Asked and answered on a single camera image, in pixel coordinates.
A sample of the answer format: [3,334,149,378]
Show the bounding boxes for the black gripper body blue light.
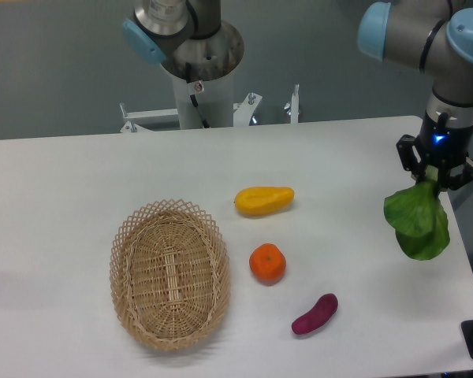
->
[416,111,473,178]

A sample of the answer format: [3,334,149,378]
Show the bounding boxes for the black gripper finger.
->
[437,156,473,191]
[396,135,428,182]

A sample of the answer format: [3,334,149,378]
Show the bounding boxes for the green leafy bok choy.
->
[383,165,450,261]

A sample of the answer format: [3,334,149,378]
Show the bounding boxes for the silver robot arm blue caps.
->
[121,1,473,191]

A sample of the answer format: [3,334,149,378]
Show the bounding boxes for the yellow papaya half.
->
[234,187,295,217]

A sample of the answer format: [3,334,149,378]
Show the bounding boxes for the purple sweet potato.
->
[291,293,338,335]

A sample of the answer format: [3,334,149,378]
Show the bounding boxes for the orange mandarin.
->
[249,243,287,285]

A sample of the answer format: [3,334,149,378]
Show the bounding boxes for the woven wicker oval basket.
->
[110,199,231,351]

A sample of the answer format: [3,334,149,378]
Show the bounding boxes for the white upright bracket post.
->
[284,83,300,124]

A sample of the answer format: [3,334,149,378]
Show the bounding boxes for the white metal mounting frame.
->
[119,92,263,133]

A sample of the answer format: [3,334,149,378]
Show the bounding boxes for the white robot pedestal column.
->
[171,74,234,130]

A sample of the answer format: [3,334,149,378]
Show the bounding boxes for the black cable on pedestal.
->
[184,61,211,129]

